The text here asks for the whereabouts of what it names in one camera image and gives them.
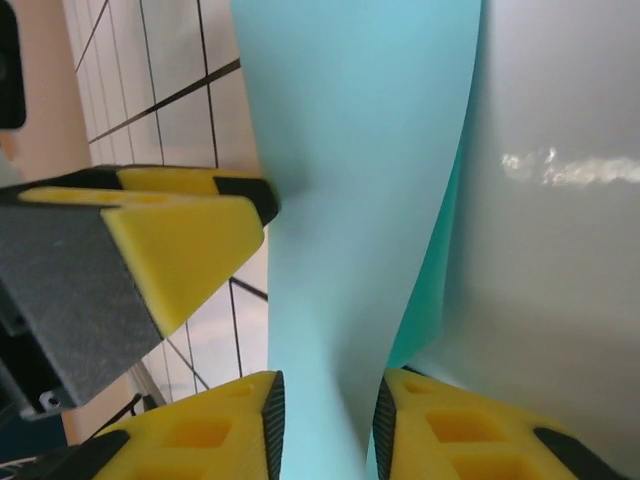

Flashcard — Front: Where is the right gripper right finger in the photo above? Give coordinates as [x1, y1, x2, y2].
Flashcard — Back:
[372, 367, 626, 480]

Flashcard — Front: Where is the teal paper sheet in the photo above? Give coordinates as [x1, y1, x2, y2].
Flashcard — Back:
[228, 0, 489, 480]

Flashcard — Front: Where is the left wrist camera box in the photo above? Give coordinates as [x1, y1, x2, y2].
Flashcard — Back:
[0, 0, 27, 132]

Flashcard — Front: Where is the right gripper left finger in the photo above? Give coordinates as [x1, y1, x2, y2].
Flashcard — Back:
[89, 369, 287, 480]

